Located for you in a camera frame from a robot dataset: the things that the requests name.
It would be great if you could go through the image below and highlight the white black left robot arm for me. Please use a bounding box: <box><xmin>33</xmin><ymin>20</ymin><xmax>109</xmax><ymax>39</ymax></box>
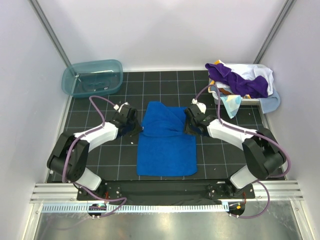
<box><xmin>47</xmin><ymin>102</ymin><xmax>142</xmax><ymax>200</ymax></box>

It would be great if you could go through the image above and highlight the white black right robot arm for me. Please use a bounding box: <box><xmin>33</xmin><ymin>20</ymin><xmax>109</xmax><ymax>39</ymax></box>
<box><xmin>184</xmin><ymin>103</ymin><xmax>288</xmax><ymax>198</ymax></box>

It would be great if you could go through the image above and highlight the white laundry basket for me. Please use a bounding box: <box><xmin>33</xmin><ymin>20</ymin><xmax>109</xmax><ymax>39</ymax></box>
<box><xmin>208</xmin><ymin>62</ymin><xmax>276</xmax><ymax>105</ymax></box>

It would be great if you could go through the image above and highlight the black grid cutting mat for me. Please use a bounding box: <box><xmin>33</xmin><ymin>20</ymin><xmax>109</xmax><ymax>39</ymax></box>
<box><xmin>63</xmin><ymin>70</ymin><xmax>266</xmax><ymax>181</ymax></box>

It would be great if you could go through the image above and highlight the teal transparent plastic bin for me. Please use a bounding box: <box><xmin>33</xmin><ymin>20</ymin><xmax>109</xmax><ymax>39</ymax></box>
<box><xmin>61</xmin><ymin>59</ymin><xmax>124</xmax><ymax>98</ymax></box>

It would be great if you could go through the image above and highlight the purple towel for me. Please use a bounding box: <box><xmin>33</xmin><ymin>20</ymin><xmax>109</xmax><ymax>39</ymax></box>
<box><xmin>205</xmin><ymin>63</ymin><xmax>269</xmax><ymax>99</ymax></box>

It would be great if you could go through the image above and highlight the white towel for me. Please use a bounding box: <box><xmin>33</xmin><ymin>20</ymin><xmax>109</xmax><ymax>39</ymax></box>
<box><xmin>214</xmin><ymin>63</ymin><xmax>274</xmax><ymax>99</ymax></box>

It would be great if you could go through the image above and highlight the light blue towel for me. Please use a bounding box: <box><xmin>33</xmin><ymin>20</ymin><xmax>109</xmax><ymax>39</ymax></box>
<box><xmin>259</xmin><ymin>90</ymin><xmax>281</xmax><ymax>114</ymax></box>

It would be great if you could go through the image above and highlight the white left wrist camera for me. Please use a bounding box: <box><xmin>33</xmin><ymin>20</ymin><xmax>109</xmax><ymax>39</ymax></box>
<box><xmin>113</xmin><ymin>102</ymin><xmax>129</xmax><ymax>113</ymax></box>

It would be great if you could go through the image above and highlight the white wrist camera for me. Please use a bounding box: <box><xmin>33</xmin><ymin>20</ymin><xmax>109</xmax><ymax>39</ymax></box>
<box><xmin>191</xmin><ymin>98</ymin><xmax>207</xmax><ymax>114</ymax></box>
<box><xmin>113</xmin><ymin>102</ymin><xmax>129</xmax><ymax>113</ymax></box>

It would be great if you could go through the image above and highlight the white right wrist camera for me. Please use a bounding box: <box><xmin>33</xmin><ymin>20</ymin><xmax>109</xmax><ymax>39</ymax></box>
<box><xmin>191</xmin><ymin>98</ymin><xmax>207</xmax><ymax>114</ymax></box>

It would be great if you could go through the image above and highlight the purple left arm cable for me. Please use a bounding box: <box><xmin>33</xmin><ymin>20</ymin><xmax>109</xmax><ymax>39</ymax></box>
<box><xmin>61</xmin><ymin>95</ymin><xmax>128</xmax><ymax>218</ymax></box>

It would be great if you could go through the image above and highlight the slotted cable duct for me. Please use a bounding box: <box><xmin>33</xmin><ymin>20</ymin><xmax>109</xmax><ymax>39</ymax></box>
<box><xmin>41</xmin><ymin>202</ymin><xmax>229</xmax><ymax>214</ymax></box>

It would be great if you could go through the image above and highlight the aluminium frame rail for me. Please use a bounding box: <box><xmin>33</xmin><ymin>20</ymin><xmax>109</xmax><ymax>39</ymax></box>
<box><xmin>30</xmin><ymin>180</ymin><xmax>304</xmax><ymax>203</ymax></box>

